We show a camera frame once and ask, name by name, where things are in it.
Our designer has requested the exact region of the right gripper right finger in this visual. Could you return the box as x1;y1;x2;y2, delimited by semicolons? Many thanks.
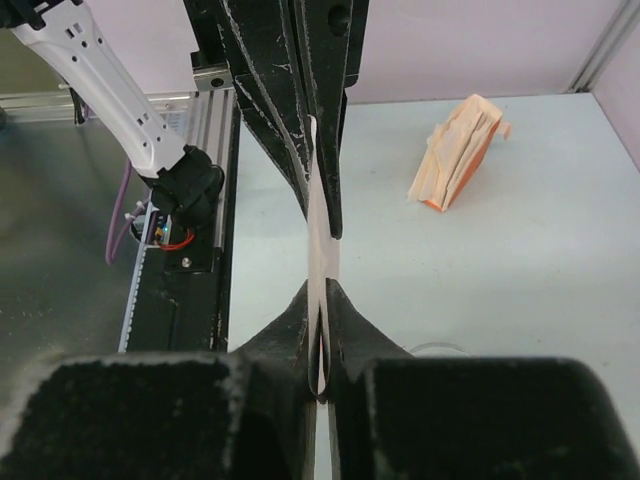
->
326;280;633;479

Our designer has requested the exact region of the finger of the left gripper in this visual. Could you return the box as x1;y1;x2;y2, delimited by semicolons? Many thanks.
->
217;1;312;214
293;0;353;239

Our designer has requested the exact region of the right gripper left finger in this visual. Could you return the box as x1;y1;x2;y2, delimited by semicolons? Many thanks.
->
1;290;316;479

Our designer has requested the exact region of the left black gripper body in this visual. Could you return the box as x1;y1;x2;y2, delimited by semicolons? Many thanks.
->
184;1;369;93

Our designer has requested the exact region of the clear glass dripper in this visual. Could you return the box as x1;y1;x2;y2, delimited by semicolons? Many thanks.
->
408;342;470;357

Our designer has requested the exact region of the white paper coffee filter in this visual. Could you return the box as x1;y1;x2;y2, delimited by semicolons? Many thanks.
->
307;115;340;403

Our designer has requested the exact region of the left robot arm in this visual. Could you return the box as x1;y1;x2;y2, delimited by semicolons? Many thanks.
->
1;1;369;238

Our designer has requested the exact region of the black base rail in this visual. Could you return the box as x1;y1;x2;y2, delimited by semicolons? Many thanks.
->
126;89;240;352

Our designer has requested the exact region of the white slotted cable duct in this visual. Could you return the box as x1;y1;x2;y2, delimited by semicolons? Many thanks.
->
117;201;157;353

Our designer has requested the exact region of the left aluminium frame post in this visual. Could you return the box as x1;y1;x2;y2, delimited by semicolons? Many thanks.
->
566;0;639;94

